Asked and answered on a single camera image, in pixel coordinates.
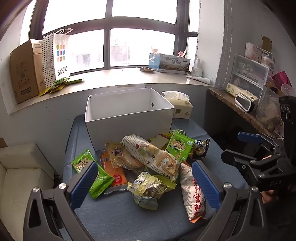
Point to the white-rimmed mirror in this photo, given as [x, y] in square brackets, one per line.
[244, 100]

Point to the orange snack packet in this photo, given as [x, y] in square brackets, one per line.
[118, 176]

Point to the small open cardboard box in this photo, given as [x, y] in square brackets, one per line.
[266, 44]

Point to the white plastic bottle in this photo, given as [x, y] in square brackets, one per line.
[196, 70]

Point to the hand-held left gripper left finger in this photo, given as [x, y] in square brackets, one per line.
[83, 183]

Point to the yellow-green nut packet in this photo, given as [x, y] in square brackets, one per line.
[145, 187]

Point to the pile of green sachets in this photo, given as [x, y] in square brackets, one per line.
[57, 87]

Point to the red and white printed packet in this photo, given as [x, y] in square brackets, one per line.
[189, 199]

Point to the small blue box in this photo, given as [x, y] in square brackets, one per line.
[153, 61]

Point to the pink box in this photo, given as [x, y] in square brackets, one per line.
[281, 78]

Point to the white cardboard box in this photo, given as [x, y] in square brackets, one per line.
[129, 125]

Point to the brown paper scraps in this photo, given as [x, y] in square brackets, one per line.
[146, 70]

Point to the pink dinosaur figure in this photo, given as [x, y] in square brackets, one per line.
[182, 53]
[155, 49]

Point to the clear plastic bag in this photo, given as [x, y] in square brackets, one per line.
[268, 109]

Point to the long beige printed packet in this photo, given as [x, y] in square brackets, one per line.
[150, 155]

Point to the brown cardboard box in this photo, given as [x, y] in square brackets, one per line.
[25, 74]

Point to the green snack packet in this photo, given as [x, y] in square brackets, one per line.
[81, 162]
[179, 144]

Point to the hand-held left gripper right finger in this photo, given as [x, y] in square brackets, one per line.
[205, 185]

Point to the floral paper bag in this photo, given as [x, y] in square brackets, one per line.
[252, 52]

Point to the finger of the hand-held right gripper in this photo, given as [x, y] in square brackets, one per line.
[248, 137]
[235, 160]

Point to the dark blue chip packet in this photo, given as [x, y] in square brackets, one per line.
[200, 148]

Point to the clear plastic drawer unit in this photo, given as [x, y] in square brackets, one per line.
[249, 74]

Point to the polka dot paper bag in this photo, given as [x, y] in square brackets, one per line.
[47, 62]

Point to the person's right hand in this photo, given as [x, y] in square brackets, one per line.
[267, 197]

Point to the cream tissue pack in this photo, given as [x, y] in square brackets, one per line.
[182, 109]

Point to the white leather ottoman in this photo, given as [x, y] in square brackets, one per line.
[23, 176]

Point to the wooden shelf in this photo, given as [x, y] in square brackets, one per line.
[231, 104]

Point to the yellow donut packet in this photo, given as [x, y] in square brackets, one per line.
[161, 135]

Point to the white shopping bag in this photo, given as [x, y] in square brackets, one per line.
[61, 67]

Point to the cream paper pack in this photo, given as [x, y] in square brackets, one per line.
[235, 89]

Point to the white tube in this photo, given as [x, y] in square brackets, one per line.
[203, 80]

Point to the landscape printed tissue box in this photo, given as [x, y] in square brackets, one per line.
[173, 63]

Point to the blue fabric table cover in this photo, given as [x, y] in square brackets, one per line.
[129, 220]

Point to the clear bag of round cakes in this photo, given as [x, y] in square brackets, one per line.
[115, 154]

